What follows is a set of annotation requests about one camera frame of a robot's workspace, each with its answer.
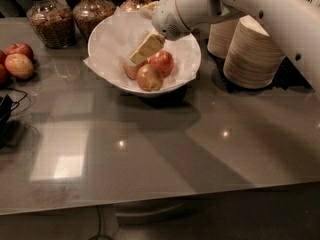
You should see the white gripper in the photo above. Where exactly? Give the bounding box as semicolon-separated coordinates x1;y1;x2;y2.
125;0;191;67

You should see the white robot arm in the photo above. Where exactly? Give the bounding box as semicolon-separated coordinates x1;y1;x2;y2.
151;0;320;93

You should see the white bowl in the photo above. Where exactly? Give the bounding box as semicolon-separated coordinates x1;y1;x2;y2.
87;11;202;98

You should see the right red apple in bowl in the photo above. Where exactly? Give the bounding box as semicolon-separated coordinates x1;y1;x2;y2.
149;50;174;77

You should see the top red apple on table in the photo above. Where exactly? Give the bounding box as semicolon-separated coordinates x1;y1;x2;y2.
6;43;34;60

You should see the yellowish apple on table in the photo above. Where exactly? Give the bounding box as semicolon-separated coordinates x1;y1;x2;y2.
5;53;34;80

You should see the dark red apple left edge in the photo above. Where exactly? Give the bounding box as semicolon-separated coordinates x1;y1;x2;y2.
0;50;7;65

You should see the lower red apple left edge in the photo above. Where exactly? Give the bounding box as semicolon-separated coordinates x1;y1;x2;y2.
0;64;9;86

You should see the white paper liner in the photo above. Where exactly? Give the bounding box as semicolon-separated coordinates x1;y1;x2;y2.
82;6;202;92

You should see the rear stack of paper bowls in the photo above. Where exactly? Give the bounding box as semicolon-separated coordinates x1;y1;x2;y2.
207;19;238;59

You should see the stack of paper bowls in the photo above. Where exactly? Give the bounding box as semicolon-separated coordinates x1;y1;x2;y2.
207;19;238;59
223;16;285;89

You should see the far left glass cereal jar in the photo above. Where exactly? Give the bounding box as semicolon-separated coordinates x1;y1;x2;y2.
27;0;75;49

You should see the front stack of paper bowls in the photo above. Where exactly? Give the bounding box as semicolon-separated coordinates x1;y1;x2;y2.
223;16;285;89

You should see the black device at left edge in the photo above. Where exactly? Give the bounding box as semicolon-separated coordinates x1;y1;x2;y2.
0;95;13;140

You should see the black cable on table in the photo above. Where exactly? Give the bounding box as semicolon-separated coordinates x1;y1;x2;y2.
0;87;29;112

